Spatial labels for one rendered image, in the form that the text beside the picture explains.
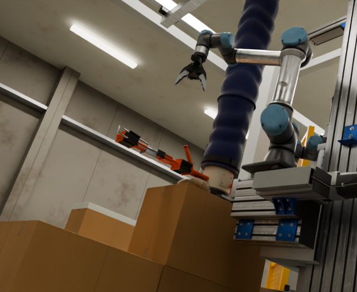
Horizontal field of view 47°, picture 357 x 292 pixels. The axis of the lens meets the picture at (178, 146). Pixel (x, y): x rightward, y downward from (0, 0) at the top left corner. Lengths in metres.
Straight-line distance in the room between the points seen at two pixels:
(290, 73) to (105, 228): 2.44
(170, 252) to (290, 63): 1.00
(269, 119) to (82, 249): 0.92
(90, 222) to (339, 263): 2.51
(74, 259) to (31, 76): 6.78
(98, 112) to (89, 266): 6.99
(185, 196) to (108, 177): 6.56
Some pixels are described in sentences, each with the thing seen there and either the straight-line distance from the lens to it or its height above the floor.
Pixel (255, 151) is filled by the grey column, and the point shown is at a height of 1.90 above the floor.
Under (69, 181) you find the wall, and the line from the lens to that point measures 8.17.
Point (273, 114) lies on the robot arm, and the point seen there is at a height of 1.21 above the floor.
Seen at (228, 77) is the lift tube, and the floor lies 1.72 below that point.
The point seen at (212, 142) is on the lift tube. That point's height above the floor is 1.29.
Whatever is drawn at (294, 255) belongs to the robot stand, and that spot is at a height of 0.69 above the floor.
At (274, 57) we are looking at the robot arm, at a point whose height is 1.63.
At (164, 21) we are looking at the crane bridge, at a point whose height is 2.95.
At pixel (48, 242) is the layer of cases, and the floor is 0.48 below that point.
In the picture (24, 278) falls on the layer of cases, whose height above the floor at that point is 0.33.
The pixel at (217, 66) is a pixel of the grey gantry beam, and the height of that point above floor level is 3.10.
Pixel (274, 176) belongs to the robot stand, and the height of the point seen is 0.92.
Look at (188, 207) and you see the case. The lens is 1.99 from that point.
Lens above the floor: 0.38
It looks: 21 degrees up
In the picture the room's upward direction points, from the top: 17 degrees clockwise
